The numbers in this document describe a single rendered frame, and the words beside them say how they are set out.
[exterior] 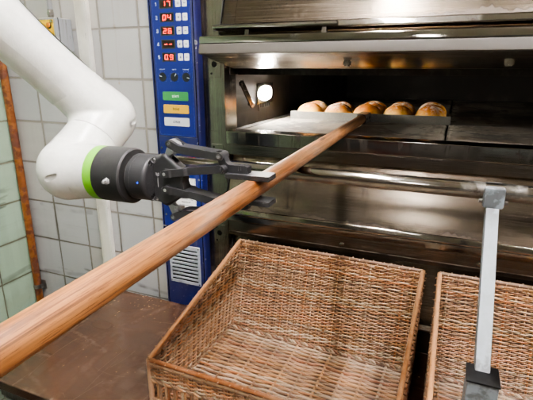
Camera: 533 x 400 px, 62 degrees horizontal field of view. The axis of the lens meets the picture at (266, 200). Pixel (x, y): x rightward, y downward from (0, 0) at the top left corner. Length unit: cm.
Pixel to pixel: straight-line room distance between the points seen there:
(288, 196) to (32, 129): 102
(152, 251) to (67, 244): 147
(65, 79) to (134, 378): 79
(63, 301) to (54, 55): 57
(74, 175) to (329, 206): 72
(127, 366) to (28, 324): 101
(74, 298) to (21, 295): 171
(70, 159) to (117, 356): 74
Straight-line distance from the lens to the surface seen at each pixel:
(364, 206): 124
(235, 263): 137
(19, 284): 205
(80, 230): 182
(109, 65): 157
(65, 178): 80
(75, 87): 86
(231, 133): 133
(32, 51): 85
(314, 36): 108
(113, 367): 135
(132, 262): 41
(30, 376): 140
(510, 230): 124
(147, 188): 72
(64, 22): 164
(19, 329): 34
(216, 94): 135
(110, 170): 74
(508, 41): 103
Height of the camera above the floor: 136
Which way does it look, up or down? 17 degrees down
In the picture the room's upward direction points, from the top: straight up
